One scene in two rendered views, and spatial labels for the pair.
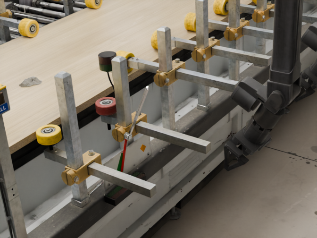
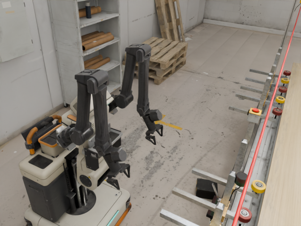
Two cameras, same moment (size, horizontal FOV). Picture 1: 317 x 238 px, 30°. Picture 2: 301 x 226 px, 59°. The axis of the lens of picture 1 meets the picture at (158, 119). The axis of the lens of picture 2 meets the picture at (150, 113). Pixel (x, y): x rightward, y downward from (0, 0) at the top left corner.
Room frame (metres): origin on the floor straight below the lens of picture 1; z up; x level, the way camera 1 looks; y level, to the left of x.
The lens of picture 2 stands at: (2.67, -0.51, 2.10)
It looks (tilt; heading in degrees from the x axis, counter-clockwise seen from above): 32 degrees down; 170
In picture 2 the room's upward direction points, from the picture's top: 2 degrees clockwise
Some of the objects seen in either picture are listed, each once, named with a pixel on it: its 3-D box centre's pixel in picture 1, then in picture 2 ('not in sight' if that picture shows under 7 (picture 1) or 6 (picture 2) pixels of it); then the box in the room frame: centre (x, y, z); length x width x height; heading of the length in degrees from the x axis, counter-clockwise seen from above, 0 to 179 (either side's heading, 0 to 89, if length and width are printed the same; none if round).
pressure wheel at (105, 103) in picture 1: (107, 114); (242, 219); (1.85, 0.18, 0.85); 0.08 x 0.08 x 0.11
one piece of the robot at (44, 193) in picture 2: not in sight; (65, 170); (1.08, -0.87, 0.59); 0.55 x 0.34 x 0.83; 144
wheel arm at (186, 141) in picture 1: (153, 131); (207, 205); (1.73, 0.02, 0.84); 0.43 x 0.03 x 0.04; 53
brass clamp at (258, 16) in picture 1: (263, 12); not in sight; (2.56, -0.51, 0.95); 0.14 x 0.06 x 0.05; 143
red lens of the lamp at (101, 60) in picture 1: (107, 57); (242, 177); (1.78, 0.15, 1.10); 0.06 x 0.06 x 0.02
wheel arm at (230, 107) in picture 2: not in sight; (251, 113); (0.76, 0.81, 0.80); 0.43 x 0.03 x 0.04; 53
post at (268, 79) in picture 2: not in sight; (262, 101); (0.76, 0.87, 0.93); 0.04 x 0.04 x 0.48; 53
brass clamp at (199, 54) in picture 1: (205, 50); not in sight; (2.17, -0.20, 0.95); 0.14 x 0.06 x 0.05; 143
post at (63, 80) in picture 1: (72, 144); (236, 170); (1.55, 0.27, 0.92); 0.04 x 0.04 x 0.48; 53
